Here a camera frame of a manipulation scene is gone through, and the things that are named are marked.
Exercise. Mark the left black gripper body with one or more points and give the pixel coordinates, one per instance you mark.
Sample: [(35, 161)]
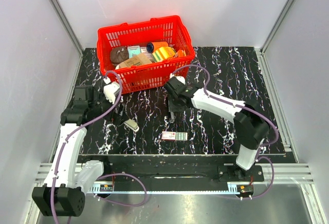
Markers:
[(116, 117)]

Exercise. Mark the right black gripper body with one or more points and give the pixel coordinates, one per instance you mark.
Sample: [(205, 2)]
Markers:
[(174, 105)]

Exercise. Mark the beige and white stapler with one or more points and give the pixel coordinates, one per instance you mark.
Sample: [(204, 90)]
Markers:
[(131, 124)]

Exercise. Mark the black stapler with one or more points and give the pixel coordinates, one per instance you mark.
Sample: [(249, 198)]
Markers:
[(172, 114)]

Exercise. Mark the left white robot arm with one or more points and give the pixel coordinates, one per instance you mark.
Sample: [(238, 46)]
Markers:
[(63, 191)]

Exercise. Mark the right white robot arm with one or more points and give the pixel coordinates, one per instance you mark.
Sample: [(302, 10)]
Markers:
[(250, 129)]

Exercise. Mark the red white staple box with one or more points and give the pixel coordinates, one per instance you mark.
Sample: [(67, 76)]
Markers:
[(176, 136)]

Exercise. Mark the orange snack packet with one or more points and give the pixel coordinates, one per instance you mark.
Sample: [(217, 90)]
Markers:
[(179, 54)]

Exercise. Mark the yellow green sponge pack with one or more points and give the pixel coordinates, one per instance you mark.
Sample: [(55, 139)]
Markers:
[(163, 53)]

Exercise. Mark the brown cardboard box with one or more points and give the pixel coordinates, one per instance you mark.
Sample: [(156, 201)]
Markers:
[(137, 60)]

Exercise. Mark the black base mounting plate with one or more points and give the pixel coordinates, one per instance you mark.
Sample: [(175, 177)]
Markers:
[(160, 164)]

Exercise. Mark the red plastic shopping basket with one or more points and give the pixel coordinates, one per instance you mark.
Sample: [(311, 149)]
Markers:
[(169, 28)]

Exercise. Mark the orange tube blue cap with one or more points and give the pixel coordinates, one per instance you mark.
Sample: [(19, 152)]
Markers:
[(153, 46)]

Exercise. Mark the brown round bun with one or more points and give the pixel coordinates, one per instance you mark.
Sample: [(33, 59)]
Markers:
[(119, 55)]

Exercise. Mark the teal white small box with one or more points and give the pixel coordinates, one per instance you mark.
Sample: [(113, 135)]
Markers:
[(133, 51)]

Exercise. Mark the aluminium frame rail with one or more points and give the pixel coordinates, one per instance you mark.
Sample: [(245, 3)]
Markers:
[(215, 182)]

